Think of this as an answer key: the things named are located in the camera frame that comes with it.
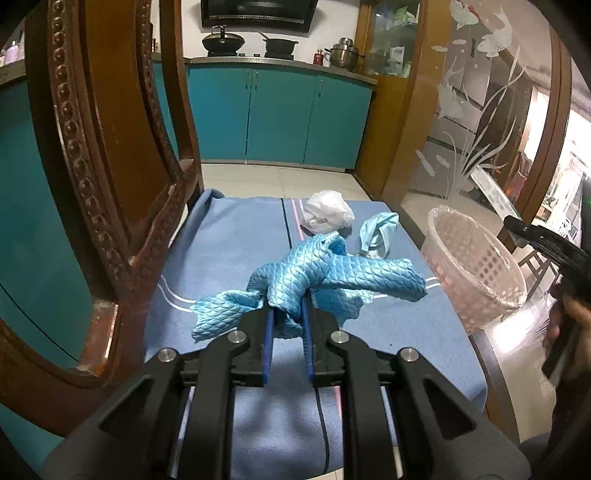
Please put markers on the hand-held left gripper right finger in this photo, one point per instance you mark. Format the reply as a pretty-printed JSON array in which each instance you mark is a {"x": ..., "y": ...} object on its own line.
[{"x": 308, "y": 350}]

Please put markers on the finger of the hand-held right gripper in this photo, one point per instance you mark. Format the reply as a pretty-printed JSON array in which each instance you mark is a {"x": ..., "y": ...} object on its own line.
[{"x": 540, "y": 240}]

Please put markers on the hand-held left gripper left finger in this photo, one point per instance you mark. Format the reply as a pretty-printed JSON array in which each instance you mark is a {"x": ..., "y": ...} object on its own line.
[{"x": 268, "y": 350}]

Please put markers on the light blue scaled cloth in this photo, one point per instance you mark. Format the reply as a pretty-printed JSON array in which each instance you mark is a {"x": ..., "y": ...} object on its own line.
[{"x": 295, "y": 277}]

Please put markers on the white plastic lattice basket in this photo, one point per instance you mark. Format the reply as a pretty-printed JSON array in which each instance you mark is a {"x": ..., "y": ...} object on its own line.
[{"x": 457, "y": 281}]

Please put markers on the person's right forearm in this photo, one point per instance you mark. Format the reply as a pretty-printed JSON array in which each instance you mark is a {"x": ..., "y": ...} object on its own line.
[{"x": 575, "y": 415}]

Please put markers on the person's right hand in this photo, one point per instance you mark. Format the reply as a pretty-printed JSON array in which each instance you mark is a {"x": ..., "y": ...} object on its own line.
[{"x": 582, "y": 318}]

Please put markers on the blue striped blanket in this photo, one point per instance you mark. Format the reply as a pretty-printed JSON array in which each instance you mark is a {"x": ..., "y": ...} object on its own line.
[{"x": 221, "y": 240}]

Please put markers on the light blue face mask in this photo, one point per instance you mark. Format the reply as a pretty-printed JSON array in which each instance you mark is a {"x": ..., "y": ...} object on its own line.
[{"x": 376, "y": 230}]

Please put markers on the white plastic bag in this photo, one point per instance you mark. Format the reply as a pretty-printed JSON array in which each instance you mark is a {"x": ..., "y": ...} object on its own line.
[{"x": 328, "y": 210}]

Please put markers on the etched glass sliding door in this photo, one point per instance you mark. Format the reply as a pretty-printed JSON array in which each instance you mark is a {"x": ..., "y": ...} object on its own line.
[{"x": 466, "y": 115}]

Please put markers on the wooden glass-front cabinet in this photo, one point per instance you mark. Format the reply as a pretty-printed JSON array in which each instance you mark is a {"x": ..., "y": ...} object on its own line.
[{"x": 392, "y": 138}]

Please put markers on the carved wooden chair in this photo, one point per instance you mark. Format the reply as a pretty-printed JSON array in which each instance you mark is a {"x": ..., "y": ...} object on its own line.
[{"x": 115, "y": 138}]

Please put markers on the stainless steel stock pot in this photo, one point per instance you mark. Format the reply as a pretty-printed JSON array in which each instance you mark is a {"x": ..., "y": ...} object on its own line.
[{"x": 344, "y": 55}]

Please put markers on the small red jar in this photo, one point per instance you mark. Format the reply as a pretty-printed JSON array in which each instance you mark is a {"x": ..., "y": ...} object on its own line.
[{"x": 318, "y": 57}]

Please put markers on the teal kitchen cabinet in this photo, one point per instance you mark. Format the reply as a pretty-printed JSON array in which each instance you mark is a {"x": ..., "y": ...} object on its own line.
[{"x": 258, "y": 60}]

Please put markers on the black cooking pot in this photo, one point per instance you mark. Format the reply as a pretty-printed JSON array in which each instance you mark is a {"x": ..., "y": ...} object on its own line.
[{"x": 279, "y": 45}]

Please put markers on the black wok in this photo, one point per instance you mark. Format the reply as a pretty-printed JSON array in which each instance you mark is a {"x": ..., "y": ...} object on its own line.
[{"x": 223, "y": 42}]

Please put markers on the black range hood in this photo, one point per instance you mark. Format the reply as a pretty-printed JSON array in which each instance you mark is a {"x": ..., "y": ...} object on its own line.
[{"x": 258, "y": 14}]

